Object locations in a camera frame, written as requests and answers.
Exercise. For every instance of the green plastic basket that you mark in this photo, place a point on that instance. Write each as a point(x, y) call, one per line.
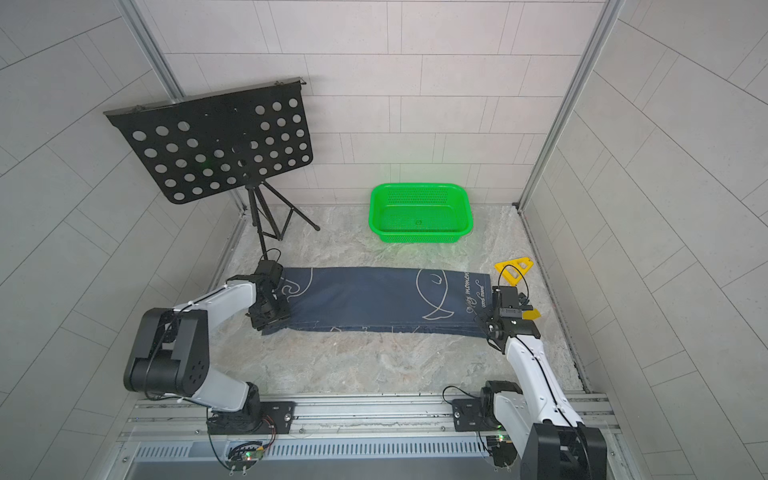
point(420, 213)

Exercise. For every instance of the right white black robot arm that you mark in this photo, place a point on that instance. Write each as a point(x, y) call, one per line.
point(547, 435)

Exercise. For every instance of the aluminium rail frame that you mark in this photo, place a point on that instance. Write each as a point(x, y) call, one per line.
point(373, 436)

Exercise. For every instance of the small yellow flat piece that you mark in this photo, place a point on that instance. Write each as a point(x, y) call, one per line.
point(532, 314)

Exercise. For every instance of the right circuit board with wires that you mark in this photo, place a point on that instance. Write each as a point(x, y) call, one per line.
point(502, 452)

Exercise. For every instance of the circuit board with wires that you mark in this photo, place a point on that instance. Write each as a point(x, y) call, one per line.
point(241, 458)
point(502, 452)

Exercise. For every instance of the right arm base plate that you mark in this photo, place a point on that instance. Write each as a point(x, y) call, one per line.
point(469, 415)

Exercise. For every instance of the dark blue pillowcase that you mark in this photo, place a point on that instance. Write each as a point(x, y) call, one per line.
point(385, 300)

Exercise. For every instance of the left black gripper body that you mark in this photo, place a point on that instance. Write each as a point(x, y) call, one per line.
point(271, 313)

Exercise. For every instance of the left circuit board with wires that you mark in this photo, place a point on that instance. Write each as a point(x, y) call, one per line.
point(241, 458)

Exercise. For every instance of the black perforated music stand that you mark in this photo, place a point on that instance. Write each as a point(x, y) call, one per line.
point(210, 144)

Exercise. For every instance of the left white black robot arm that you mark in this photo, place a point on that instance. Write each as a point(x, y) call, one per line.
point(170, 357)

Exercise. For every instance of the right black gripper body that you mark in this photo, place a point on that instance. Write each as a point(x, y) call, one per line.
point(488, 318)

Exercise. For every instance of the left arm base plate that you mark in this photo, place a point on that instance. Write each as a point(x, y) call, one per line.
point(272, 417)

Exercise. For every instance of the yellow plastic triangle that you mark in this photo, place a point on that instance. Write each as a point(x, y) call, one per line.
point(515, 270)

